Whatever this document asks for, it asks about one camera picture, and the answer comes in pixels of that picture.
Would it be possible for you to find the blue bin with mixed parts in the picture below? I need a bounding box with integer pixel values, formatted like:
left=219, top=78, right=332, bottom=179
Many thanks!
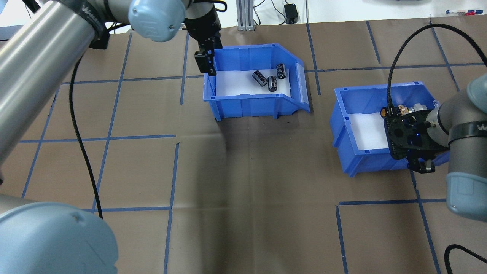
left=329, top=81, right=451, bottom=178

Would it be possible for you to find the blue bin with black capacitors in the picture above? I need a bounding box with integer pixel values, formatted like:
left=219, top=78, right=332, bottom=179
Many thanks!
left=203, top=43, right=311, bottom=121

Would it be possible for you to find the white plastic component block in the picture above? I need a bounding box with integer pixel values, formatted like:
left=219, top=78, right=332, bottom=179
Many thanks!
left=413, top=100, right=436, bottom=114

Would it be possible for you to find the white bin liner sheet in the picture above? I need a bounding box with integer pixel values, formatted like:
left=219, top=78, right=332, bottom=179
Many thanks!
left=215, top=68, right=291, bottom=97
left=348, top=112, right=390, bottom=151

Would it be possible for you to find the black power adapter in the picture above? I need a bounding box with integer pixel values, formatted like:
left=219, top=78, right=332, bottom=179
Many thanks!
left=284, top=3, right=299, bottom=24

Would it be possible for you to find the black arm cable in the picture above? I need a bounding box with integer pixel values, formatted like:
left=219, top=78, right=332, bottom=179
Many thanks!
left=68, top=53, right=105, bottom=220
left=386, top=24, right=487, bottom=274

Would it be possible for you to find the aluminium profile post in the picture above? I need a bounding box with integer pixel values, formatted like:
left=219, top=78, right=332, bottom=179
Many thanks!
left=237, top=0, right=256, bottom=32

